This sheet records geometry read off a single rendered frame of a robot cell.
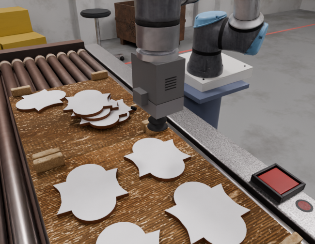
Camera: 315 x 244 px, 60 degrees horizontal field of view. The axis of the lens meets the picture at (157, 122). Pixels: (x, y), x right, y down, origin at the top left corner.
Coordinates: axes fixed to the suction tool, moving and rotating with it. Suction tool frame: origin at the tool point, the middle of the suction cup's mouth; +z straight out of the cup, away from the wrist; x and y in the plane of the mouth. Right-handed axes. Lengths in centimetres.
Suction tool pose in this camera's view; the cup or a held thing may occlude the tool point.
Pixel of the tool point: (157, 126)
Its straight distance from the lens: 56.6
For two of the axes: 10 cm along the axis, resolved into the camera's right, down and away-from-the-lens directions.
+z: 0.0, 8.5, 5.3
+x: 8.2, -3.0, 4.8
